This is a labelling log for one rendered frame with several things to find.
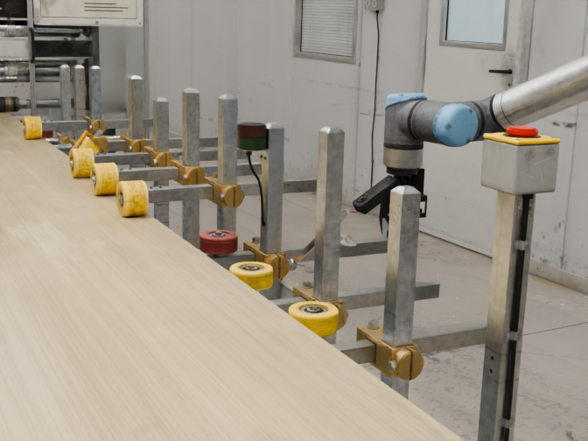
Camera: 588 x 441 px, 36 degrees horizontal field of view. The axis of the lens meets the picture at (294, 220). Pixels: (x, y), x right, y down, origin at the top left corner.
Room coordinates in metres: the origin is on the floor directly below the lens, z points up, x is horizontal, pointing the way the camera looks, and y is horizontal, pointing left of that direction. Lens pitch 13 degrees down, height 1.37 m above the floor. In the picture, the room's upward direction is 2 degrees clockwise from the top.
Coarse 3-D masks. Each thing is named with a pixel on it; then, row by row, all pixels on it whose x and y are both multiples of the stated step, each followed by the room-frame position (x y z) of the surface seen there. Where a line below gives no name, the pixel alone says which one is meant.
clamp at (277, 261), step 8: (248, 248) 1.87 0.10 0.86; (256, 248) 1.84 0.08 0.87; (256, 256) 1.83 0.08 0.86; (264, 256) 1.79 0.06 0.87; (272, 256) 1.79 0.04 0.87; (280, 256) 1.79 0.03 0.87; (272, 264) 1.78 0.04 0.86; (280, 264) 1.79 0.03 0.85; (288, 264) 1.80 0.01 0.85; (280, 272) 1.79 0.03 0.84
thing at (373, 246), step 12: (360, 240) 1.98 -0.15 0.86; (372, 240) 1.98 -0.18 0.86; (384, 240) 1.99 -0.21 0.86; (240, 252) 1.85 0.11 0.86; (252, 252) 1.85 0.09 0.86; (288, 252) 1.87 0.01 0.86; (312, 252) 1.90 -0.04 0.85; (348, 252) 1.94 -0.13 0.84; (360, 252) 1.96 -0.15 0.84; (372, 252) 1.97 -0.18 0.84; (384, 252) 1.98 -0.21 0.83; (228, 264) 1.81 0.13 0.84
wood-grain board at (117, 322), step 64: (0, 128) 3.37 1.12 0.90; (0, 192) 2.20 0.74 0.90; (64, 192) 2.22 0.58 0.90; (0, 256) 1.62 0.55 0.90; (64, 256) 1.63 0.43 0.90; (128, 256) 1.65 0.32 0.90; (192, 256) 1.66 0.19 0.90; (0, 320) 1.28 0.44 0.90; (64, 320) 1.28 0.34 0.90; (128, 320) 1.29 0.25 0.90; (192, 320) 1.30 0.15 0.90; (256, 320) 1.31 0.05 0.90; (0, 384) 1.05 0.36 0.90; (64, 384) 1.05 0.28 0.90; (128, 384) 1.06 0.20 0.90; (192, 384) 1.06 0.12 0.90; (256, 384) 1.07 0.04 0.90; (320, 384) 1.07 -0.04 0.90; (384, 384) 1.08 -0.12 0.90
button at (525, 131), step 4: (508, 128) 1.15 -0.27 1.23; (512, 128) 1.14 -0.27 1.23; (516, 128) 1.14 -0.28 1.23; (520, 128) 1.14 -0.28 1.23; (524, 128) 1.14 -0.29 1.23; (528, 128) 1.14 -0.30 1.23; (532, 128) 1.14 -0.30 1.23; (508, 132) 1.14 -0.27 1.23; (512, 132) 1.13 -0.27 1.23; (516, 132) 1.13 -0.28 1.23; (520, 132) 1.13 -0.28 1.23; (524, 132) 1.13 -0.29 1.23; (528, 132) 1.13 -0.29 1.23; (532, 132) 1.13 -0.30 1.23; (536, 132) 1.13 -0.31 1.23; (524, 136) 1.13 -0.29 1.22; (528, 136) 1.13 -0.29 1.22
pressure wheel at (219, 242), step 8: (208, 232) 1.83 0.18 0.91; (216, 232) 1.81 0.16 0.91; (224, 232) 1.84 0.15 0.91; (232, 232) 1.84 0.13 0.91; (200, 240) 1.80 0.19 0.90; (208, 240) 1.78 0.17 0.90; (216, 240) 1.78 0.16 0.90; (224, 240) 1.78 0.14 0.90; (232, 240) 1.79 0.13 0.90; (200, 248) 1.80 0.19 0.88; (208, 248) 1.78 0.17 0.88; (216, 248) 1.78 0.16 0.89; (224, 248) 1.78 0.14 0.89; (232, 248) 1.79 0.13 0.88; (216, 256) 1.81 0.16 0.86
